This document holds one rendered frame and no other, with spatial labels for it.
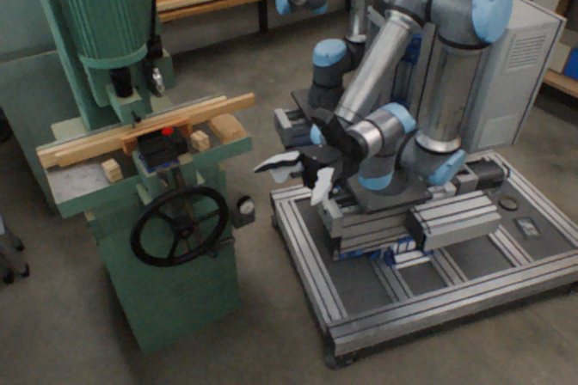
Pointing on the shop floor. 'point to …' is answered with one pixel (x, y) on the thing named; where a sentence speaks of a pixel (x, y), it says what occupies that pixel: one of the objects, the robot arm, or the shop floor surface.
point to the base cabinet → (172, 281)
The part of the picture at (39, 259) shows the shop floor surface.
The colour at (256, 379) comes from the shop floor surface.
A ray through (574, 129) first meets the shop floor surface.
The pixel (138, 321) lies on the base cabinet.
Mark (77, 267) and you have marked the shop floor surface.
